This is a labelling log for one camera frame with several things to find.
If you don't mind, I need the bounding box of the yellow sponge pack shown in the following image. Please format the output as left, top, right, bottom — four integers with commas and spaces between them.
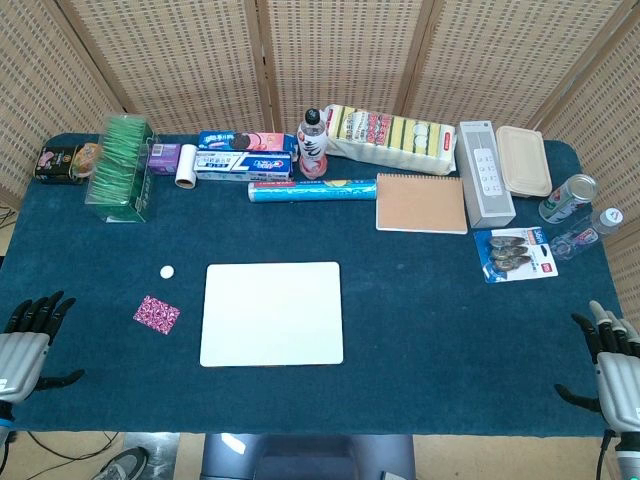
323, 103, 458, 176

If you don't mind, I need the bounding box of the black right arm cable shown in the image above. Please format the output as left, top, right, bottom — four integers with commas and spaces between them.
595, 428, 617, 480

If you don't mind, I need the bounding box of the grey power strip box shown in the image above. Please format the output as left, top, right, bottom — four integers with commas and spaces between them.
457, 119, 517, 230

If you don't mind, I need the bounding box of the blue cling film roll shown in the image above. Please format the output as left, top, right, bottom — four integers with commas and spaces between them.
247, 178, 378, 203

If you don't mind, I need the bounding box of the green drink can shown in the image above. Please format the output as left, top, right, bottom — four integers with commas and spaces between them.
538, 173, 599, 224

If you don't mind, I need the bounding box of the wooden folding screen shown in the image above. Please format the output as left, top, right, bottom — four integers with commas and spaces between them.
0, 0, 640, 321

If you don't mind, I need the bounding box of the green tea bag box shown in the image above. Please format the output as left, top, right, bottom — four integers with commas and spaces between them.
84, 114, 160, 224

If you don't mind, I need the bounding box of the beige lunch container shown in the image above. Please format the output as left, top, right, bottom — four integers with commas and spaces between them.
494, 125, 553, 197

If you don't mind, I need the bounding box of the black floor cable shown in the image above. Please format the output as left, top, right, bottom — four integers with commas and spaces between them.
22, 430, 122, 462

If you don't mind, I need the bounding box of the purple small box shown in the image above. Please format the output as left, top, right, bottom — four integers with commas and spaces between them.
147, 142, 183, 177

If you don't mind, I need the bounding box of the white rectangular board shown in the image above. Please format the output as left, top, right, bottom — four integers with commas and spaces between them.
199, 261, 345, 369

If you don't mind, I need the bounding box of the dark snack packet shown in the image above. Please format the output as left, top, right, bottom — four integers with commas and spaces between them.
33, 144, 86, 186

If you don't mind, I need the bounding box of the brown spiral notebook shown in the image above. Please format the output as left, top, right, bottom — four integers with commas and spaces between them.
375, 172, 469, 235

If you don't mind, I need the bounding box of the pink patterned card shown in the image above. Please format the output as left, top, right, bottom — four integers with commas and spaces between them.
132, 295, 182, 334

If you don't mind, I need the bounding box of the binder clips blister pack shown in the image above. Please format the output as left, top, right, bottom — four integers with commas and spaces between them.
472, 225, 560, 285

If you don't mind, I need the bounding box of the white toothpaste box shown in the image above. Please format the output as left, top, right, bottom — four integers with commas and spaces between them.
193, 150, 294, 182

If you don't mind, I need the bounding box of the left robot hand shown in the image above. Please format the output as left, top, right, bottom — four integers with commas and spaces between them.
0, 291, 86, 405

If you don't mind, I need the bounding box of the blue cookie box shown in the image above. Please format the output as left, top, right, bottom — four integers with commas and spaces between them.
197, 130, 298, 154

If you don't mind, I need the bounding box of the pink drink bottle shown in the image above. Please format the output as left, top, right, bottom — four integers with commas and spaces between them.
296, 108, 329, 181

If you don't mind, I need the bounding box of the blue table cloth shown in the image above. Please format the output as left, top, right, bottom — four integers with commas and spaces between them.
0, 131, 627, 437

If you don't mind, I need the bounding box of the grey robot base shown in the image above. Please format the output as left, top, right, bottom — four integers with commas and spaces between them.
199, 432, 418, 480

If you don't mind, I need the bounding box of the grey shoe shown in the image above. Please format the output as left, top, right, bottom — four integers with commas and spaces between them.
91, 445, 151, 480

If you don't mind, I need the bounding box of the white paper roll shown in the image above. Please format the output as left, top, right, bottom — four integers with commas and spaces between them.
174, 144, 199, 190

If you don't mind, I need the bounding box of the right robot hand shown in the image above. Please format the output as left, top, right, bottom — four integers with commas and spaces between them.
553, 299, 640, 436

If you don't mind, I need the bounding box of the small clear plastic bottle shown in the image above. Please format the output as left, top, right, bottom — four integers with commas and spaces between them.
589, 206, 625, 239

